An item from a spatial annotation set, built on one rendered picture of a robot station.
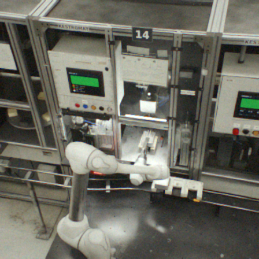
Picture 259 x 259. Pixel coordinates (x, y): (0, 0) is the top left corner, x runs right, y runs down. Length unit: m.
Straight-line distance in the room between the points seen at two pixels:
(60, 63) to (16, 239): 1.87
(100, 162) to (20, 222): 1.88
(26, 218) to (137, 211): 1.35
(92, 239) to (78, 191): 0.31
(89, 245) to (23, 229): 1.43
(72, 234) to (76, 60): 1.13
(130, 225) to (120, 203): 0.21
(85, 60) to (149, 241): 1.33
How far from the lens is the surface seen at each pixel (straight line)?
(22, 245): 3.76
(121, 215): 2.92
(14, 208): 4.03
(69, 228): 2.59
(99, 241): 2.50
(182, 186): 2.84
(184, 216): 2.93
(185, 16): 2.47
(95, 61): 2.45
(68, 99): 2.71
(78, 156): 2.26
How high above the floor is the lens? 3.05
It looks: 42 degrees down
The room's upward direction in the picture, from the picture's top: 2 degrees counter-clockwise
